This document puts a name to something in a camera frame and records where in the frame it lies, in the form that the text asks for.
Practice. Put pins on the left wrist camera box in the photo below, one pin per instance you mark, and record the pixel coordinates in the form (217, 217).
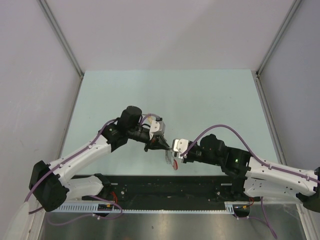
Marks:
(157, 128)

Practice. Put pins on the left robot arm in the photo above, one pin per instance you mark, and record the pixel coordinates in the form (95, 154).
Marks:
(53, 183)

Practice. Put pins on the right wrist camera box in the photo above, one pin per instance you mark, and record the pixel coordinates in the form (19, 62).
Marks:
(179, 146)

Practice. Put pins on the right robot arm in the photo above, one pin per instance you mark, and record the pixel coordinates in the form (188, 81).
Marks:
(259, 177)

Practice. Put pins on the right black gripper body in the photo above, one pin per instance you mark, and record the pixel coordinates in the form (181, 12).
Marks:
(196, 154)

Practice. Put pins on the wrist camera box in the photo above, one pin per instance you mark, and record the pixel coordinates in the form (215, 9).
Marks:
(157, 128)
(179, 146)

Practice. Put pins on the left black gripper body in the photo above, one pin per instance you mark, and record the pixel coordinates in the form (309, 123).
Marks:
(149, 145)

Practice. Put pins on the red handled metal key holder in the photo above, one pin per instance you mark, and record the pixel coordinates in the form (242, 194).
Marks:
(169, 158)

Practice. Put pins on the white slotted cable duct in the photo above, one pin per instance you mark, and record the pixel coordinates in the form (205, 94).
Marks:
(105, 208)

